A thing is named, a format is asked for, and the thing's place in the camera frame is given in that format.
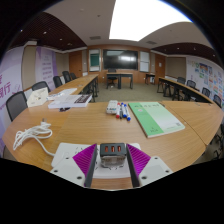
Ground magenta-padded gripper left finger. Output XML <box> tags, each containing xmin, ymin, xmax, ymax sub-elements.
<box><xmin>49</xmin><ymin>143</ymin><xmax>99</xmax><ymax>188</ymax></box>

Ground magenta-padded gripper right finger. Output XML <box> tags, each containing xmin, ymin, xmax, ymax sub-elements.
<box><xmin>125</xmin><ymin>143</ymin><xmax>174</xmax><ymax>188</ymax></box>

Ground grey charger block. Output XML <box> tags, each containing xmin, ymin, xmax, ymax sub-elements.
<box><xmin>99</xmin><ymin>142</ymin><xmax>128</xmax><ymax>169</ymax></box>

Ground green and white booklet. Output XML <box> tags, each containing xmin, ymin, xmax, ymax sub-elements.
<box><xmin>128</xmin><ymin>101</ymin><xmax>186</xmax><ymax>139</ymax></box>

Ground blue whiteboard marker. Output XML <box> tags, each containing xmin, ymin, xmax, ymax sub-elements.
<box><xmin>123</xmin><ymin>103</ymin><xmax>132</xmax><ymax>122</ymax></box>
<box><xmin>120</xmin><ymin>102</ymin><xmax>128</xmax><ymax>119</ymax></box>

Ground red whiteboard marker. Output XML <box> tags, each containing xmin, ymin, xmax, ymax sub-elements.
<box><xmin>115</xmin><ymin>102</ymin><xmax>121</xmax><ymax>120</ymax></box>

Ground white book with dark print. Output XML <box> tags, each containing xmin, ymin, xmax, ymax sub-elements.
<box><xmin>47</xmin><ymin>93</ymin><xmax>93</xmax><ymax>110</ymax></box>

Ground white remote control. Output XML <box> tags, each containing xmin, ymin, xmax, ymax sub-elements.
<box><xmin>105</xmin><ymin>99</ymin><xmax>119</xmax><ymax>115</ymax></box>

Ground white paper sheets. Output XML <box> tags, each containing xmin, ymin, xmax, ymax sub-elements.
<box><xmin>46</xmin><ymin>87</ymin><xmax>78</xmax><ymax>101</ymax></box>

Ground row of black chairs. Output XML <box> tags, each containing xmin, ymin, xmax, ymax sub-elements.
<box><xmin>176</xmin><ymin>76</ymin><xmax>224</xmax><ymax>161</ymax></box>
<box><xmin>5</xmin><ymin>70</ymin><xmax>78</xmax><ymax>123</ymax></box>

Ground long wooden conference table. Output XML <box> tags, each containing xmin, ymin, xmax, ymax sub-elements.
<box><xmin>49</xmin><ymin>73</ymin><xmax>100</xmax><ymax>103</ymax></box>
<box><xmin>156</xmin><ymin>76</ymin><xmax>214</xmax><ymax>104</ymax></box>

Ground small wooden side desk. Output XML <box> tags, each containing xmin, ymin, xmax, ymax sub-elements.
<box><xmin>144</xmin><ymin>72</ymin><xmax>157</xmax><ymax>86</ymax></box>

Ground black office chair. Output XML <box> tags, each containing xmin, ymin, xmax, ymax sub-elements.
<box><xmin>106</xmin><ymin>68</ymin><xmax>118</xmax><ymax>89</ymax></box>

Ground wooden lectern desk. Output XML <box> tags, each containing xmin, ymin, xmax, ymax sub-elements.
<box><xmin>105</xmin><ymin>72</ymin><xmax>134</xmax><ymax>90</ymax></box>

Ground wooden door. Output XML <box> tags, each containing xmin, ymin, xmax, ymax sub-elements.
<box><xmin>68</xmin><ymin>50</ymin><xmax>83</xmax><ymax>80</ymax></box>
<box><xmin>154</xmin><ymin>53</ymin><xmax>167</xmax><ymax>84</ymax></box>

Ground whiteboard with green sheet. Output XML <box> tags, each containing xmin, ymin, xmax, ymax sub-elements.
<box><xmin>88</xmin><ymin>49</ymin><xmax>101</xmax><ymax>73</ymax></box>

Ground bright ceiling light panel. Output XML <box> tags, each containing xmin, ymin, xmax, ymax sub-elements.
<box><xmin>108</xmin><ymin>0</ymin><xmax>194</xmax><ymax>43</ymax></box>

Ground white power strip cable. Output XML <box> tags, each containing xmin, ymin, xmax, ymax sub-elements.
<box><xmin>12</xmin><ymin>120</ymin><xmax>56</xmax><ymax>158</ymax></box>

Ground purple wall banner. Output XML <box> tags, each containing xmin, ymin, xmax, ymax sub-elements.
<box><xmin>0</xmin><ymin>46</ymin><xmax>25</xmax><ymax>128</ymax></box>
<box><xmin>34</xmin><ymin>46</ymin><xmax>58</xmax><ymax>91</ymax></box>

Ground colourful wall posters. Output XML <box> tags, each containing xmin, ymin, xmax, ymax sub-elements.
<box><xmin>193</xmin><ymin>63</ymin><xmax>224</xmax><ymax>101</ymax></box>

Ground plain white wall board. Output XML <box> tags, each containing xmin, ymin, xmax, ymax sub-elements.
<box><xmin>139</xmin><ymin>50</ymin><xmax>151</xmax><ymax>73</ymax></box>

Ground large black wall screen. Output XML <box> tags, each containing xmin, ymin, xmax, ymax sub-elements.
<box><xmin>102</xmin><ymin>49</ymin><xmax>139</xmax><ymax>71</ymax></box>

